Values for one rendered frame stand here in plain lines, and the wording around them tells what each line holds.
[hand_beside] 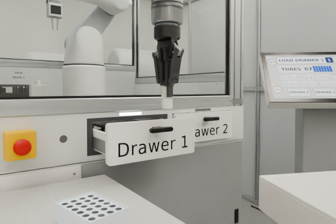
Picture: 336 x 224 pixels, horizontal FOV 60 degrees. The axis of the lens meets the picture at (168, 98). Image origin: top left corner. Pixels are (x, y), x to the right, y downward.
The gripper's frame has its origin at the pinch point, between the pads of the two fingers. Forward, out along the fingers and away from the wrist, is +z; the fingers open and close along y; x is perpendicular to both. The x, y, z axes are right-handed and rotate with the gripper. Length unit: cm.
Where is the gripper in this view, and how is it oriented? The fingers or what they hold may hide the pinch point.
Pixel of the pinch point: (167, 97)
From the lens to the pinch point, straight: 83.3
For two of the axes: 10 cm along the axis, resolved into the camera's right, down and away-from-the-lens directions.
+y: -5.7, -0.3, 8.2
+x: -8.2, 0.2, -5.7
